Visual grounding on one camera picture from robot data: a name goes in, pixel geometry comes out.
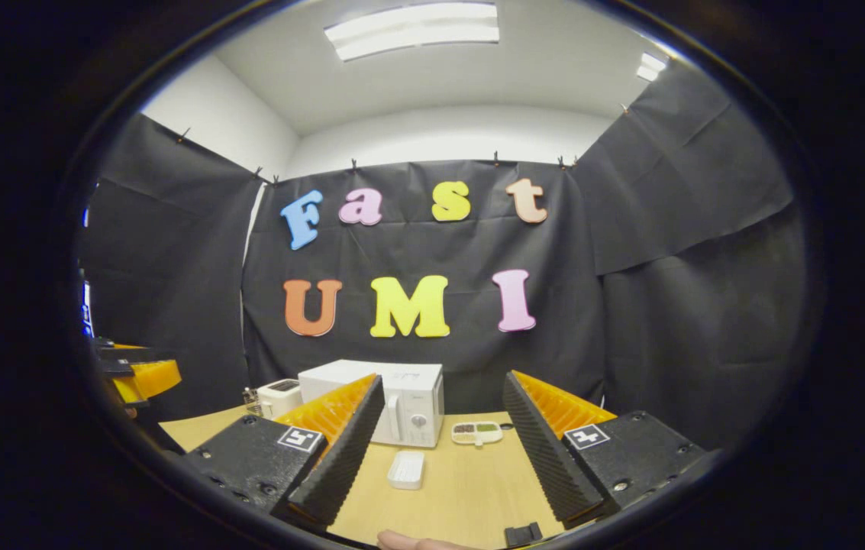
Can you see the cream toaster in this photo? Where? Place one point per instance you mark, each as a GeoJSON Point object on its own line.
{"type": "Point", "coordinates": [279, 397]}

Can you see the small ceiling light panel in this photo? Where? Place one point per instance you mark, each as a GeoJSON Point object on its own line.
{"type": "Point", "coordinates": [651, 67]}

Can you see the white microwave oven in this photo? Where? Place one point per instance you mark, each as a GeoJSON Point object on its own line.
{"type": "Point", "coordinates": [417, 397]}

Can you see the white rectangular tray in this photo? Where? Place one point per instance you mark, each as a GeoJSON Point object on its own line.
{"type": "Point", "coordinates": [406, 470]}

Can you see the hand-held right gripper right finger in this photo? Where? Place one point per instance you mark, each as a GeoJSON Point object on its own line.
{"type": "Point", "coordinates": [547, 451]}

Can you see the white divided snack dish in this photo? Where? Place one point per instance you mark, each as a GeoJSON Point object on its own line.
{"type": "Point", "coordinates": [478, 433]}

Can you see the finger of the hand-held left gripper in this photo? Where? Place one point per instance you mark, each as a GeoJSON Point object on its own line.
{"type": "Point", "coordinates": [150, 378]}

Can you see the long ceiling light panel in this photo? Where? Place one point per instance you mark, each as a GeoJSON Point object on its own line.
{"type": "Point", "coordinates": [413, 30]}

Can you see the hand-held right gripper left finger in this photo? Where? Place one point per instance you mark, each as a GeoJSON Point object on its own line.
{"type": "Point", "coordinates": [340, 451]}

